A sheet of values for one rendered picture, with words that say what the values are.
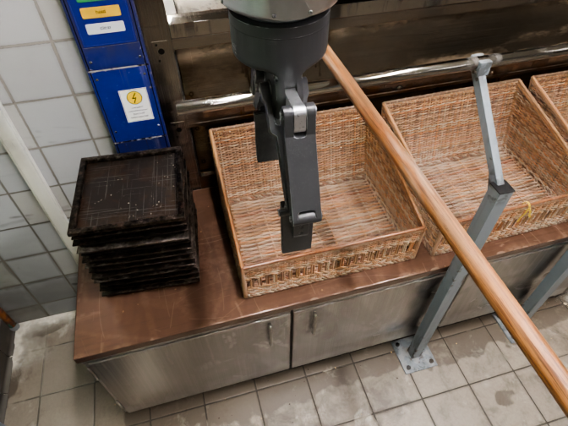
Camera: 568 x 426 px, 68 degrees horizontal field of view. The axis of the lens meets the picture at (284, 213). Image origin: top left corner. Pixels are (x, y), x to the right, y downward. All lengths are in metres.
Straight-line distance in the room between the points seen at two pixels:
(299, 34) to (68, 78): 1.06
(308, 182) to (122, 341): 1.01
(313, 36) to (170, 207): 0.85
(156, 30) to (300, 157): 0.97
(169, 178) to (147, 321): 0.41
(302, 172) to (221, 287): 1.00
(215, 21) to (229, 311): 0.80
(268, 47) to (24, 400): 1.83
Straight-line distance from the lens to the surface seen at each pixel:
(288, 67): 0.33
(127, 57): 1.25
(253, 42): 0.32
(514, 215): 1.48
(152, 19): 1.24
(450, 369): 1.92
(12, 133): 1.43
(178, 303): 1.30
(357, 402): 1.78
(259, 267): 1.16
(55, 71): 1.32
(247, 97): 0.93
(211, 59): 1.32
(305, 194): 0.34
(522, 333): 0.60
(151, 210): 1.13
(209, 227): 1.45
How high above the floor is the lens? 1.67
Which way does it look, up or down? 48 degrees down
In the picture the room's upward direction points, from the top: straight up
